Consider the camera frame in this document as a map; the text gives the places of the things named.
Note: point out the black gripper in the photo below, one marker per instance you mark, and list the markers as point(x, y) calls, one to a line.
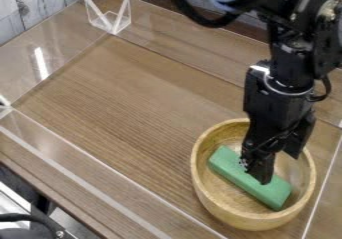
point(279, 109)

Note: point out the green rectangular block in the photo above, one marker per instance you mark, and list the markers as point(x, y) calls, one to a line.
point(273, 194)

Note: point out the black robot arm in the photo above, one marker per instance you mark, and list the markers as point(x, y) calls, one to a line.
point(305, 40)

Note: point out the round wooden bowl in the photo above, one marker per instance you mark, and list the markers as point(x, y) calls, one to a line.
point(227, 202)

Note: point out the clear acrylic corner bracket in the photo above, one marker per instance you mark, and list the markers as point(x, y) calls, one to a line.
point(112, 22)

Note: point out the black metal bracket with screw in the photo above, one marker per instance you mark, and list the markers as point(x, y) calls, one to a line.
point(47, 228)

